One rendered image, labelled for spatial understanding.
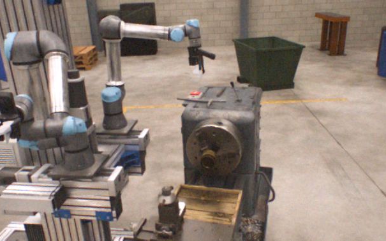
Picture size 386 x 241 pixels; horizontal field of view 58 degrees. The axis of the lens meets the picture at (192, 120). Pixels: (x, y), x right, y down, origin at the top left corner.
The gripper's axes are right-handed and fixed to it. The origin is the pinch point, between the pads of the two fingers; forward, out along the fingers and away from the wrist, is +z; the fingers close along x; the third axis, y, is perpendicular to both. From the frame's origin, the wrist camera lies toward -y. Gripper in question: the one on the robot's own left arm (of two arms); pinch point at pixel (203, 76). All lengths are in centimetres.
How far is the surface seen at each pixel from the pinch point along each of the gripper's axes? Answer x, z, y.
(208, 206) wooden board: 63, 54, -4
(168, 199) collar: 96, 28, 6
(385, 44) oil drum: -547, 101, -288
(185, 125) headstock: 20.8, 24.0, 11.1
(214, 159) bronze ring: 50, 33, -8
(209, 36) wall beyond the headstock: -961, 90, 115
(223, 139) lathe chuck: 39.0, 26.9, -12.9
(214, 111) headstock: 18.9, 17.1, -6.8
